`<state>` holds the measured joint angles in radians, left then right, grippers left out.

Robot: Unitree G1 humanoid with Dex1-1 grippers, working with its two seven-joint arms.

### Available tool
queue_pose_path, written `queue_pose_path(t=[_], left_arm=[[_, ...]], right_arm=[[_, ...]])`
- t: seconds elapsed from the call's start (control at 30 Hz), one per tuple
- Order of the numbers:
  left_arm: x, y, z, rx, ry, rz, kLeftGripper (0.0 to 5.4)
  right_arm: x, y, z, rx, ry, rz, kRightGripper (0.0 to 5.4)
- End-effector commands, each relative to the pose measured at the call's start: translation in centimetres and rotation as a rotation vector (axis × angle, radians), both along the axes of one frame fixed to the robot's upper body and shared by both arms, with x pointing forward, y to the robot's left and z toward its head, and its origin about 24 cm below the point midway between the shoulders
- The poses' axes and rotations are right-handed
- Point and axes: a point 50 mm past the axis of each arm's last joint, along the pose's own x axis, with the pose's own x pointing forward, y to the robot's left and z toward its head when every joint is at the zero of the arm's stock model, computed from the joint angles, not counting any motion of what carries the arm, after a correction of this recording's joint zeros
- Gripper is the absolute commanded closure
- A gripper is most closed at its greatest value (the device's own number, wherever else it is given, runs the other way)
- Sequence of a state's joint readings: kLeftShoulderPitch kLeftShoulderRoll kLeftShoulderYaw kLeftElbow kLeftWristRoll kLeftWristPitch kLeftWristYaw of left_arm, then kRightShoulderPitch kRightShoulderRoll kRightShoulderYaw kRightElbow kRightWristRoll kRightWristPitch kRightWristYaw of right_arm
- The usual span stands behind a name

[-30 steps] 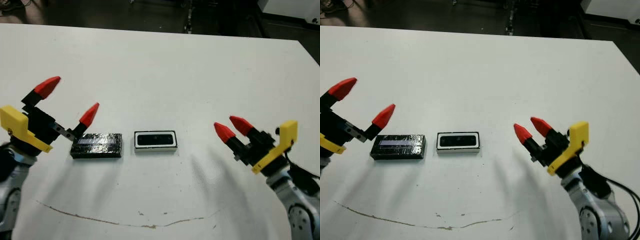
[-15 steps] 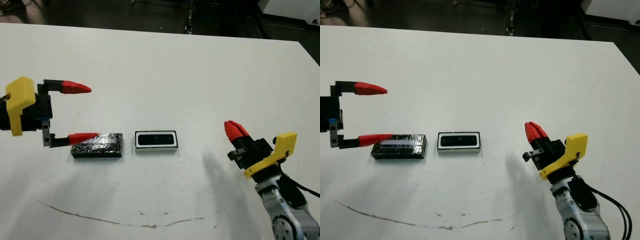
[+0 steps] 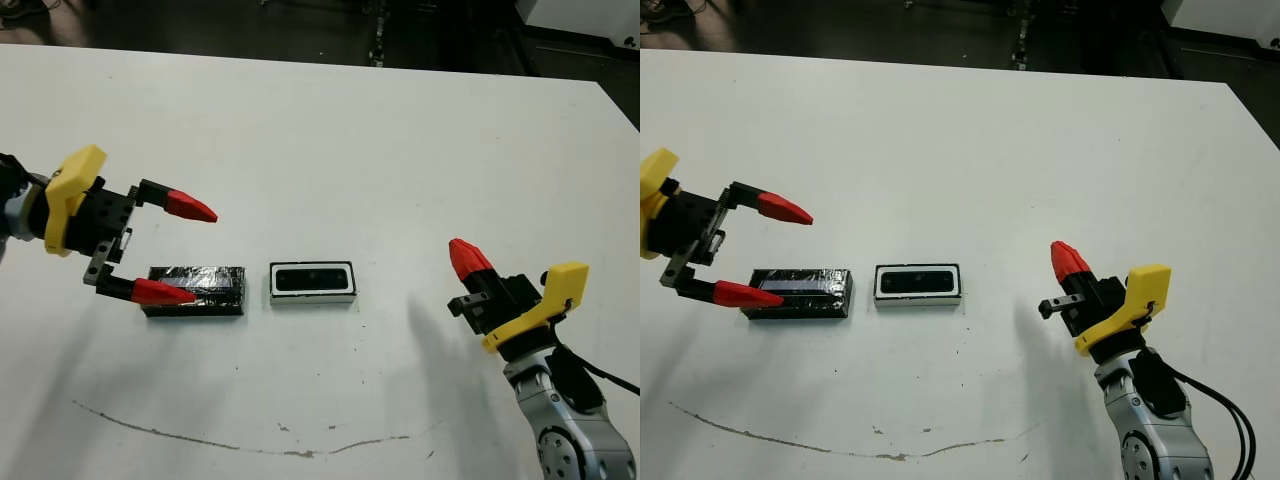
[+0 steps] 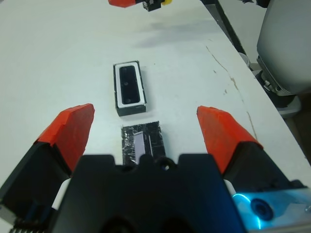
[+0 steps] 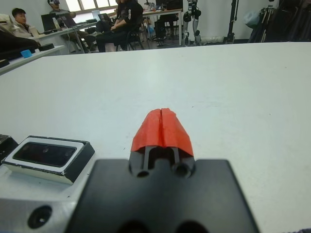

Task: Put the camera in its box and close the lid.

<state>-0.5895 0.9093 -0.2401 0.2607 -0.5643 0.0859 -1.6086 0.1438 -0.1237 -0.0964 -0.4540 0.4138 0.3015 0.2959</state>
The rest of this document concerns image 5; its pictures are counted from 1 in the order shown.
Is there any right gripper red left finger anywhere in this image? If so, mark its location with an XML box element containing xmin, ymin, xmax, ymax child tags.
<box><xmin>128</xmin><ymin>108</ymin><xmax>163</xmax><ymax>177</ymax></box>

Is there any black monitor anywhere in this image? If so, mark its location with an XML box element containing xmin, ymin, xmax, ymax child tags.
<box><xmin>155</xmin><ymin>0</ymin><xmax>183</xmax><ymax>11</ymax></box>

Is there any seated person in black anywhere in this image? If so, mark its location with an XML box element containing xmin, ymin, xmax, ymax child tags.
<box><xmin>96</xmin><ymin>0</ymin><xmax>144</xmax><ymax>53</ymax></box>

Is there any white side table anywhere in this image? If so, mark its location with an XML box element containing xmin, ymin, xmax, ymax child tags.
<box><xmin>0</xmin><ymin>45</ymin><xmax>66</xmax><ymax>76</ymax></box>

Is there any silver standing humanoid robot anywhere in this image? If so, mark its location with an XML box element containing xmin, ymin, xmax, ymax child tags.
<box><xmin>182</xmin><ymin>0</ymin><xmax>202</xmax><ymax>47</ymax></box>

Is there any black bag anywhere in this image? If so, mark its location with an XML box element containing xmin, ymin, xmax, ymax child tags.
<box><xmin>0</xmin><ymin>31</ymin><xmax>41</xmax><ymax>60</ymax></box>

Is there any light blue bag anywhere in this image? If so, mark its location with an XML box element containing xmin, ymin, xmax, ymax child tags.
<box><xmin>242</xmin><ymin>9</ymin><xmax>259</xmax><ymax>27</ymax></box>

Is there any black chair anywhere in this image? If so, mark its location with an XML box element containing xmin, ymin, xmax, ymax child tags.
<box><xmin>126</xmin><ymin>17</ymin><xmax>146</xmax><ymax>51</ymax></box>

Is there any white desk with laptops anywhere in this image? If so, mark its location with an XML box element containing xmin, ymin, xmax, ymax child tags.
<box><xmin>36</xmin><ymin>21</ymin><xmax>100</xmax><ymax>54</ymax></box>

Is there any person wearing headset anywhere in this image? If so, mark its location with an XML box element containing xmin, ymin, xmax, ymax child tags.
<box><xmin>47</xmin><ymin>0</ymin><xmax>98</xmax><ymax>53</ymax></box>

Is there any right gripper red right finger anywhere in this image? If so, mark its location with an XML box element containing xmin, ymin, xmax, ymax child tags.
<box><xmin>161</xmin><ymin>108</ymin><xmax>195</xmax><ymax>178</ymax></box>

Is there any person in beige jacket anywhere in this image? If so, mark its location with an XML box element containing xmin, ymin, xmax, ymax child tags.
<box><xmin>0</xmin><ymin>7</ymin><xmax>42</xmax><ymax>48</ymax></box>

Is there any rack of dark clothes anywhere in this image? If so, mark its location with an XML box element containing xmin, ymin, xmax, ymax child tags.
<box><xmin>247</xmin><ymin>0</ymin><xmax>311</xmax><ymax>43</ymax></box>

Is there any camera box with white insert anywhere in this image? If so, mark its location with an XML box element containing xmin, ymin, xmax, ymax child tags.
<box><xmin>1</xmin><ymin>135</ymin><xmax>95</xmax><ymax>185</ymax></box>

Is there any black upright stand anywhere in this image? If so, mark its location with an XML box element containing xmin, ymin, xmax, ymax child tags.
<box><xmin>223</xmin><ymin>0</ymin><xmax>240</xmax><ymax>44</ymax></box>

